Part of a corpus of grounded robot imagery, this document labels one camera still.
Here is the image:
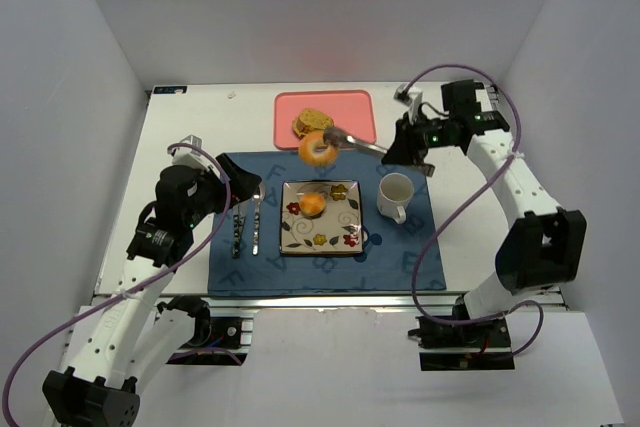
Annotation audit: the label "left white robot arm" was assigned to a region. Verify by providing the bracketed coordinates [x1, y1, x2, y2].
[42, 150, 261, 426]

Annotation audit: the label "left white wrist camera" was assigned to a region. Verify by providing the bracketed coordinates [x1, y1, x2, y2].
[167, 134, 218, 174]

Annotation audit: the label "blue letter placemat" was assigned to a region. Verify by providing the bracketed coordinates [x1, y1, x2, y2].
[208, 151, 435, 298]

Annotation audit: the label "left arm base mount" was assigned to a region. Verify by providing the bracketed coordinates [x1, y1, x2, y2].
[154, 296, 253, 366]

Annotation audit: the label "sandwich bread loaf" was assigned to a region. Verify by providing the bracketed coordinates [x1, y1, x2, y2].
[292, 108, 334, 138]

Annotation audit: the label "aluminium frame rail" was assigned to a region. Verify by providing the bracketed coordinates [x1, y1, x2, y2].
[94, 291, 566, 313]

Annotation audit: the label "ring bagel bread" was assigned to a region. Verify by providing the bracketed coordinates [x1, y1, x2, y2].
[298, 130, 339, 166]

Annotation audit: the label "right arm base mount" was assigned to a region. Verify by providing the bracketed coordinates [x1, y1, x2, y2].
[407, 317, 515, 372]

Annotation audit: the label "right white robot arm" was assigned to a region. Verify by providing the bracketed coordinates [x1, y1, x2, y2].
[382, 80, 587, 320]

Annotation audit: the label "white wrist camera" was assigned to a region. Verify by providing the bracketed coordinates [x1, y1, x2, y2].
[394, 84, 423, 124]
[167, 134, 218, 174]

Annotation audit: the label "patterned handle spoon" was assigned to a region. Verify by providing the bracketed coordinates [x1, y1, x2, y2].
[252, 181, 266, 256]

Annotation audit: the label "pink serving tray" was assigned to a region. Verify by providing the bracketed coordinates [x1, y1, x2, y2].
[273, 90, 377, 150]

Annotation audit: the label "white ceramic mug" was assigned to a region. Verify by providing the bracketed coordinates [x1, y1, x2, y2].
[377, 173, 415, 224]

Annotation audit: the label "floral square plate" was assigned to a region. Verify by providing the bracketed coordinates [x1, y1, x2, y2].
[279, 180, 364, 256]

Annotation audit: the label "metal serving tongs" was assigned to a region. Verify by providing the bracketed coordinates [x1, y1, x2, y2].
[323, 127, 435, 177]

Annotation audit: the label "patterned handle fork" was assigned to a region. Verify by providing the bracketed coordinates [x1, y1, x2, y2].
[231, 209, 245, 259]

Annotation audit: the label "small round bread roll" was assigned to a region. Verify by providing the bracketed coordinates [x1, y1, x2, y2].
[299, 192, 326, 218]

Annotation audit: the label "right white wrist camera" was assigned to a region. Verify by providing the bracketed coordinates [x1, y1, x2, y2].
[394, 84, 423, 124]

